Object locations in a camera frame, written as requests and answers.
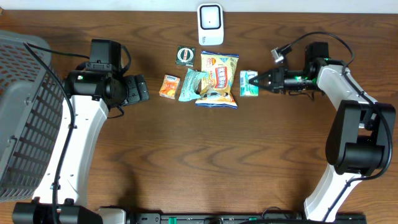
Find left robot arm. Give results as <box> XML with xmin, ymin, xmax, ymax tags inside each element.
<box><xmin>12</xmin><ymin>70</ymin><xmax>149</xmax><ymax>223</ymax></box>

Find orange tissue pack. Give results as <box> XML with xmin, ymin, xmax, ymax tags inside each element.
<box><xmin>159</xmin><ymin>75</ymin><xmax>180</xmax><ymax>100</ymax></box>

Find yellow snack bag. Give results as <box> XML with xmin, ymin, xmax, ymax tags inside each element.
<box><xmin>195</xmin><ymin>50</ymin><xmax>239</xmax><ymax>109</ymax></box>

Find teal tissue pack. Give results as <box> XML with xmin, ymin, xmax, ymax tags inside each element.
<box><xmin>239</xmin><ymin>70</ymin><xmax>259</xmax><ymax>96</ymax></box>

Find light teal snack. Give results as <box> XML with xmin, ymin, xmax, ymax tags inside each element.
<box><xmin>178</xmin><ymin>68</ymin><xmax>206</xmax><ymax>102</ymax></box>

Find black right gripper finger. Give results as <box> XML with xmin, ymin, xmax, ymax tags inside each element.
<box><xmin>249</xmin><ymin>80</ymin><xmax>274</xmax><ymax>92</ymax></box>
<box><xmin>251</xmin><ymin>68</ymin><xmax>277</xmax><ymax>82</ymax></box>

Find dark green round-logo packet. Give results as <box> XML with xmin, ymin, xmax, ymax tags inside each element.
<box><xmin>175</xmin><ymin>45</ymin><xmax>195</xmax><ymax>67</ymax></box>

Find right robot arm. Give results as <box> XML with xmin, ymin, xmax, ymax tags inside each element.
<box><xmin>248</xmin><ymin>42</ymin><xmax>396</xmax><ymax>223</ymax></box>

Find grey plastic basket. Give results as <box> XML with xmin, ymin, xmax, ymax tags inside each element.
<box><xmin>1</xmin><ymin>30</ymin><xmax>63</xmax><ymax>202</ymax></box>

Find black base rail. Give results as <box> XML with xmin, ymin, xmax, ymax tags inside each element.
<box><xmin>99</xmin><ymin>207</ymin><xmax>368</xmax><ymax>224</ymax></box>

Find white barcode scanner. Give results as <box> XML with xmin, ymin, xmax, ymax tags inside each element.
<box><xmin>197</xmin><ymin>3</ymin><xmax>224</xmax><ymax>46</ymax></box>

